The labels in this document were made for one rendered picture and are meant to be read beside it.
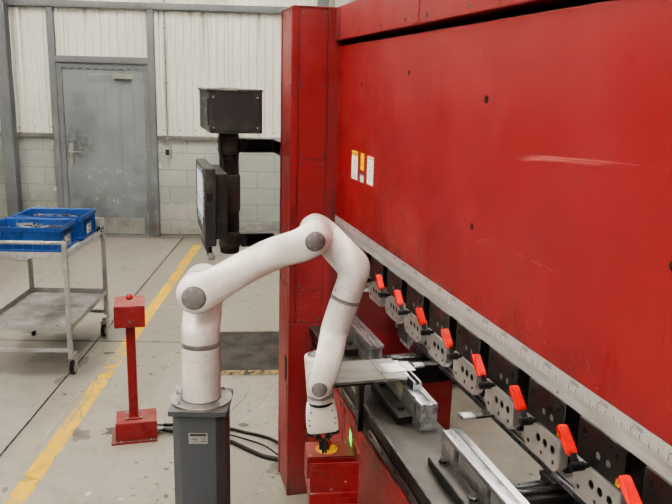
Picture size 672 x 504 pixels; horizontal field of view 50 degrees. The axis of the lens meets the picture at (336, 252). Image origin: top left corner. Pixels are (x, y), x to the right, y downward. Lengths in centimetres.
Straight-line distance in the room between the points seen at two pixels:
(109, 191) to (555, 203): 842
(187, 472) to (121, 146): 748
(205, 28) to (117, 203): 248
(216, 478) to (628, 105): 163
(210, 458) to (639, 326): 142
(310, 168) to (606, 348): 201
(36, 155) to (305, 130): 702
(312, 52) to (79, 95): 669
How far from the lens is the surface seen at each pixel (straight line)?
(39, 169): 995
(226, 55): 933
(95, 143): 965
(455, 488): 210
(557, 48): 161
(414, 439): 239
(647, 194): 135
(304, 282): 331
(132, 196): 961
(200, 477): 238
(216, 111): 328
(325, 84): 321
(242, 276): 214
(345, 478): 241
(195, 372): 225
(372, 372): 255
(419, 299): 230
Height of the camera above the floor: 198
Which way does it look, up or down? 13 degrees down
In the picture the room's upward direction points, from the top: 2 degrees clockwise
